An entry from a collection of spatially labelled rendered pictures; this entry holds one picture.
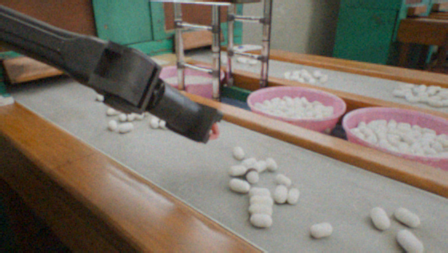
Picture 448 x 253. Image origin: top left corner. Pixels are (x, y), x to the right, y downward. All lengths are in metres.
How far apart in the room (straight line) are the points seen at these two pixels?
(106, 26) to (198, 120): 0.83
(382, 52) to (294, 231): 2.91
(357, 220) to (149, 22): 1.15
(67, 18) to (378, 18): 2.67
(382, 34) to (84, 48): 3.02
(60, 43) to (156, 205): 0.26
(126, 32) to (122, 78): 0.94
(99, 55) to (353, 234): 0.44
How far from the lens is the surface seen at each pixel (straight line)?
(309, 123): 0.82
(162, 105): 0.50
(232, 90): 1.20
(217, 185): 0.59
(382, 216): 0.55
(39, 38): 0.50
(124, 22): 1.38
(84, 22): 1.30
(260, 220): 0.50
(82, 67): 0.47
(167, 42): 1.50
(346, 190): 0.62
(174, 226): 0.47
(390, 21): 3.29
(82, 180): 0.61
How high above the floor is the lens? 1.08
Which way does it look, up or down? 24 degrees down
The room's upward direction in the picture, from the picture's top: straight up
